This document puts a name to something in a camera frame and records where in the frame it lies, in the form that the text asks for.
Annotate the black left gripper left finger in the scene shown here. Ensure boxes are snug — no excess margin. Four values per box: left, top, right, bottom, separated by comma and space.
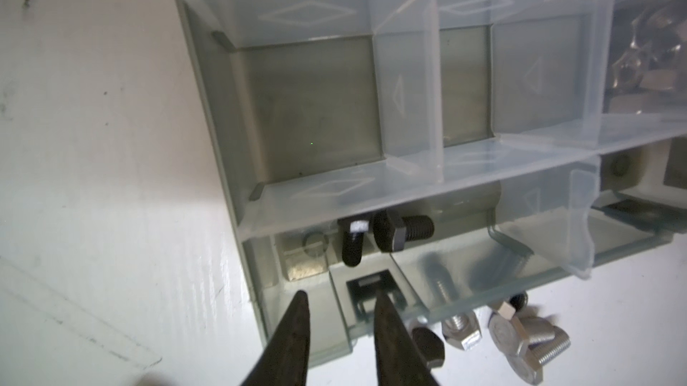
242, 290, 311, 385

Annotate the black bolt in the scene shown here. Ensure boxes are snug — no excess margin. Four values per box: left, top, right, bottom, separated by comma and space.
337, 212, 372, 267
411, 326, 445, 369
372, 209, 435, 253

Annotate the silver bolt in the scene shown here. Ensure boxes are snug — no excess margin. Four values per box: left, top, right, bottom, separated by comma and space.
506, 326, 571, 385
431, 269, 482, 351
487, 300, 555, 357

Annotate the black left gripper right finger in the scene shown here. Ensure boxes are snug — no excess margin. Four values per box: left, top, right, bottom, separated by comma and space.
373, 291, 438, 385

